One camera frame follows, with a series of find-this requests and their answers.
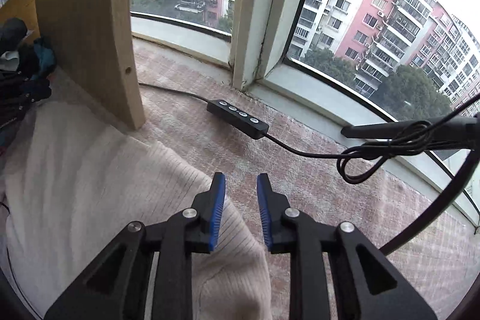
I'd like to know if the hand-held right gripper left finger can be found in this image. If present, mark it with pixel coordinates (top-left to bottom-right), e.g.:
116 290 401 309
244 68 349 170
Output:
44 172 227 320

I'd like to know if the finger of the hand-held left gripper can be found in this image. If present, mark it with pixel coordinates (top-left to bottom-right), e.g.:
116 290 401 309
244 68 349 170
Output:
0 74 52 107

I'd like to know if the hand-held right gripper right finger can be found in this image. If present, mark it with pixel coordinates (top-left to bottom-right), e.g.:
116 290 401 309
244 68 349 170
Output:
256 173 437 320

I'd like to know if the cream knit sweater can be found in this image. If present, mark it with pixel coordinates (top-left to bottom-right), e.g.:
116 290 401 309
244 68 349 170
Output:
0 100 272 320

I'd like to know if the white garment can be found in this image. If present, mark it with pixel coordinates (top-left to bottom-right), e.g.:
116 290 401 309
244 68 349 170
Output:
0 50 19 71

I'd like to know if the dark green garment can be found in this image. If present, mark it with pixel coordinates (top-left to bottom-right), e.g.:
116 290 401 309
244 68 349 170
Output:
0 18 29 54

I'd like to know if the wooden cabinet panel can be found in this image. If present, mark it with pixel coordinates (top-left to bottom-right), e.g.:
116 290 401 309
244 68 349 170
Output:
34 0 146 130

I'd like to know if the black inline remote control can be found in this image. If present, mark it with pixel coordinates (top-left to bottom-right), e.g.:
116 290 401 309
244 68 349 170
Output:
207 99 270 140

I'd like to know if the black tripod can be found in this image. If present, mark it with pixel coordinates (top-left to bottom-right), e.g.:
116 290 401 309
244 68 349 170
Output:
340 115 480 152

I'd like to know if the black ring light cable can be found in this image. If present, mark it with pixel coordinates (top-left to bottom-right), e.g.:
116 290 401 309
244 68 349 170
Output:
138 82 480 185

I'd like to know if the white ring light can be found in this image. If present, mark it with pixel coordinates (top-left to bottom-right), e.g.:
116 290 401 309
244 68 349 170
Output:
379 148 480 257

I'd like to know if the white window frame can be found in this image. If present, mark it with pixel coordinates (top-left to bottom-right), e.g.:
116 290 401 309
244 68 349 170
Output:
129 0 480 227

